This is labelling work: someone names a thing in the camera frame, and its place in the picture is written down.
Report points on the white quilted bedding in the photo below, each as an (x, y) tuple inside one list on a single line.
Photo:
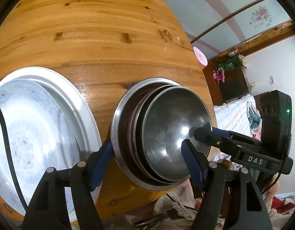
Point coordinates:
[(240, 116)]

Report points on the white green rimmed plate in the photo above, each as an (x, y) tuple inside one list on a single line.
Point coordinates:
[(77, 114)]

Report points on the pink plastic stool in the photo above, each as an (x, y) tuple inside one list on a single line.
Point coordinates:
[(202, 59)]

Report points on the large steel bowl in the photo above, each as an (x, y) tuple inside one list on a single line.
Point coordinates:
[(118, 134)]

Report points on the right hand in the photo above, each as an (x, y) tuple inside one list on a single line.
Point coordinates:
[(270, 193)]

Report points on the white blue patterned plate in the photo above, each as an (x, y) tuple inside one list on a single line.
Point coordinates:
[(38, 133)]

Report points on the dark wooden nightstand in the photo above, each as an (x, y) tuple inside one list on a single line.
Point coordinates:
[(233, 82)]

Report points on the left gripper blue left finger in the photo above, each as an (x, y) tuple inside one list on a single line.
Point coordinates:
[(97, 164)]

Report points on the pink toy dumbbell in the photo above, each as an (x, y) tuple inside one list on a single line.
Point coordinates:
[(219, 76)]

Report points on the steel bowl with pink base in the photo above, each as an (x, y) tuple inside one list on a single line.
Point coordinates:
[(135, 134)]

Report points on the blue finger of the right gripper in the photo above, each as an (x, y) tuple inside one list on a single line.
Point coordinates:
[(221, 132), (237, 141)]

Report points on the small steel bowl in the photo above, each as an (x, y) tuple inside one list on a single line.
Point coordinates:
[(173, 116)]

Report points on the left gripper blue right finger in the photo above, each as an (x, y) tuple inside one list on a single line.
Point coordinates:
[(196, 163)]

